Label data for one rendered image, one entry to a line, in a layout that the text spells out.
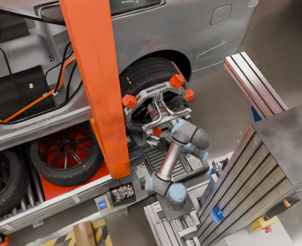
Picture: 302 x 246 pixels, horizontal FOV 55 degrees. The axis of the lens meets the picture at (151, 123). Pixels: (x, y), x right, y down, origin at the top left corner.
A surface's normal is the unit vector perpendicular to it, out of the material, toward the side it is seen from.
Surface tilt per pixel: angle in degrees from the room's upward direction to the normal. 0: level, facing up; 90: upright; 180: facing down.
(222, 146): 0
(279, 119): 0
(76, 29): 90
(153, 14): 78
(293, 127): 0
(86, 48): 90
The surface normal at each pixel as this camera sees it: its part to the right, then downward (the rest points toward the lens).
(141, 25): 0.42, 0.69
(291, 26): 0.01, -0.51
